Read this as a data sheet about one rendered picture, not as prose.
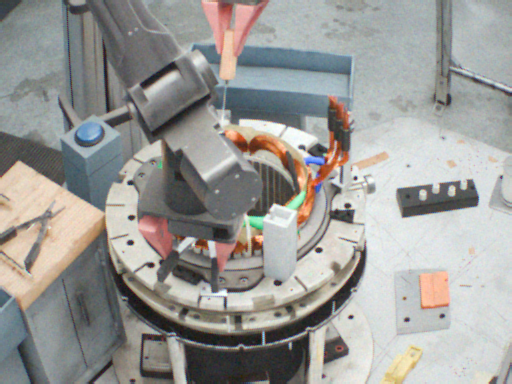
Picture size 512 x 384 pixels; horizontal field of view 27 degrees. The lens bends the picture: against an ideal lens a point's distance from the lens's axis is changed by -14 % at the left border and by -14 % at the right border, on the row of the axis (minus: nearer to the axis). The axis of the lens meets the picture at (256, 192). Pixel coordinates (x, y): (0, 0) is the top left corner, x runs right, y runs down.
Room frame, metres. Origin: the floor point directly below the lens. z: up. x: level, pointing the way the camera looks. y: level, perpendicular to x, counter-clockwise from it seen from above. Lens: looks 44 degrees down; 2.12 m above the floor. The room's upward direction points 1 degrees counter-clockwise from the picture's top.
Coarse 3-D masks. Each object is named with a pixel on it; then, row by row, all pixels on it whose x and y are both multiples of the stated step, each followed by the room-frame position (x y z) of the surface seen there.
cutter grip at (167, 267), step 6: (174, 252) 0.90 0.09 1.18; (168, 258) 0.89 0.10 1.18; (174, 258) 0.90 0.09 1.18; (162, 264) 0.88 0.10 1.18; (168, 264) 0.88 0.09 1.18; (174, 264) 0.89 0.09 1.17; (162, 270) 0.87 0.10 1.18; (168, 270) 0.88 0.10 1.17; (162, 276) 0.87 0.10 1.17; (162, 282) 0.87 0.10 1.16
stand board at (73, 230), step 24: (24, 168) 1.17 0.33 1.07; (24, 192) 1.12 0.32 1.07; (48, 192) 1.12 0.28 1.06; (0, 216) 1.07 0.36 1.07; (24, 216) 1.07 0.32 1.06; (72, 216) 1.07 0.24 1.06; (96, 216) 1.07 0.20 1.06; (24, 240) 1.03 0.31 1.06; (48, 240) 1.03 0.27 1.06; (72, 240) 1.03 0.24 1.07; (0, 264) 0.98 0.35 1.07; (24, 264) 0.98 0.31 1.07; (48, 264) 0.99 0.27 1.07; (24, 288) 0.94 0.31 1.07
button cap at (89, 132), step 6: (84, 126) 1.28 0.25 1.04; (90, 126) 1.28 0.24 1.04; (96, 126) 1.28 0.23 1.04; (78, 132) 1.27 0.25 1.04; (84, 132) 1.27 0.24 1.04; (90, 132) 1.26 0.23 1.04; (96, 132) 1.26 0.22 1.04; (78, 138) 1.26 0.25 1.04; (84, 138) 1.25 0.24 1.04; (90, 138) 1.25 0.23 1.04; (96, 138) 1.26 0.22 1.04
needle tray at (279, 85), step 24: (192, 48) 1.43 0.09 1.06; (264, 48) 1.42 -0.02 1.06; (288, 48) 1.42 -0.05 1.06; (216, 72) 1.41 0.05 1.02; (240, 72) 1.41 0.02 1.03; (264, 72) 1.41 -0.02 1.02; (288, 72) 1.41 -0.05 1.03; (312, 72) 1.41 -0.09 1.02; (336, 72) 1.40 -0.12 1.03; (240, 96) 1.32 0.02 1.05; (264, 96) 1.32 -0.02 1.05; (288, 96) 1.31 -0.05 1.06; (312, 96) 1.30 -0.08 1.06; (336, 96) 1.30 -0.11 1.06; (264, 120) 1.33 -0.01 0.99; (288, 120) 1.32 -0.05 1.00
